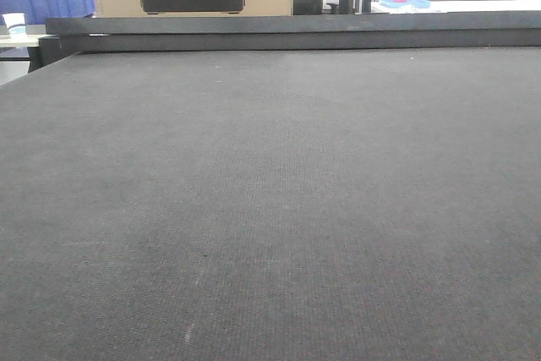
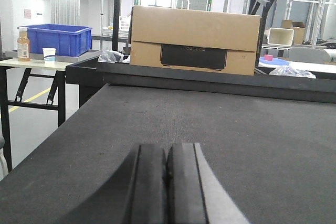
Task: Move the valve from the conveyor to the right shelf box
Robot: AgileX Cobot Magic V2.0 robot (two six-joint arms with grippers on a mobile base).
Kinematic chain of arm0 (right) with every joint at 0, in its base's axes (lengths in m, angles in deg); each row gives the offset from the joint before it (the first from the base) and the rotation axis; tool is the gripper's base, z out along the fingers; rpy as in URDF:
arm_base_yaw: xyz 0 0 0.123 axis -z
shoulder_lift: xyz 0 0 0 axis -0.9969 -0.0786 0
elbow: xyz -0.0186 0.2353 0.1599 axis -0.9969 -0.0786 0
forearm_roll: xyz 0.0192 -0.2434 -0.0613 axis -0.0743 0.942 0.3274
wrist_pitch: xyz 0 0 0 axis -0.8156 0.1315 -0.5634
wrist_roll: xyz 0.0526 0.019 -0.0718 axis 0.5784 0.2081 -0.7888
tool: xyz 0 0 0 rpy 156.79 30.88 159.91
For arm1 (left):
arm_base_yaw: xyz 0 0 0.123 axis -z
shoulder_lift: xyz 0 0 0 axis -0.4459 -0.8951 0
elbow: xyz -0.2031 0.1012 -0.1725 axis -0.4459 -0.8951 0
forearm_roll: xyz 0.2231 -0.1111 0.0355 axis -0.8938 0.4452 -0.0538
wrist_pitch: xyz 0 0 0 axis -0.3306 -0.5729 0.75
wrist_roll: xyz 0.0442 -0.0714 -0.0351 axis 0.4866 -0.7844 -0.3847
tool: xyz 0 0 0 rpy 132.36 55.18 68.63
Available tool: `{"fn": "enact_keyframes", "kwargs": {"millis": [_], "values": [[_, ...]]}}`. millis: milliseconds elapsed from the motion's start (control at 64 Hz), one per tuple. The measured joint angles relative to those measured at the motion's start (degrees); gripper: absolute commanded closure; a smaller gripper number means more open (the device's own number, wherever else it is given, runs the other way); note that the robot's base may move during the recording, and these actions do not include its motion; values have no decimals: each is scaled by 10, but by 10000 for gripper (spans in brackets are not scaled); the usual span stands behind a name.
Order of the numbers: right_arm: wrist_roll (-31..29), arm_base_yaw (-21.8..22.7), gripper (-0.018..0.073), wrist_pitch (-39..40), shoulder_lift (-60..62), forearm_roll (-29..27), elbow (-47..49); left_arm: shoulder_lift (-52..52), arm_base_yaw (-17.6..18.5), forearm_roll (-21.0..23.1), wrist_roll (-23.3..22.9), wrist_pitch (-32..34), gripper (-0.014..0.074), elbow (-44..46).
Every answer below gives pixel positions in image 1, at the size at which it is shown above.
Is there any white background table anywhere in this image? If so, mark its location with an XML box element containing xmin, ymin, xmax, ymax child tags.
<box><xmin>372</xmin><ymin>0</ymin><xmax>540</xmax><ymax>14</ymax></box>

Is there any blue tray on table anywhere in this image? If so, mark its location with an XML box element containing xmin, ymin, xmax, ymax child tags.
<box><xmin>379</xmin><ymin>0</ymin><xmax>431</xmax><ymax>9</ymax></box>

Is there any black conveyor end rail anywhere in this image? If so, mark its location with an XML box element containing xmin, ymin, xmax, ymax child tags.
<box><xmin>46</xmin><ymin>10</ymin><xmax>540</xmax><ymax>53</ymax></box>

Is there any dark grey conveyor belt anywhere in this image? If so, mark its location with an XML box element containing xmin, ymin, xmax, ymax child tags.
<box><xmin>1</xmin><ymin>47</ymin><xmax>540</xmax><ymax>360</ymax></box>

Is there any white paper cup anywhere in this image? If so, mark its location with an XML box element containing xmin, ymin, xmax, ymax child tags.
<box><xmin>3</xmin><ymin>13</ymin><xmax>27</xmax><ymax>38</ymax></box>

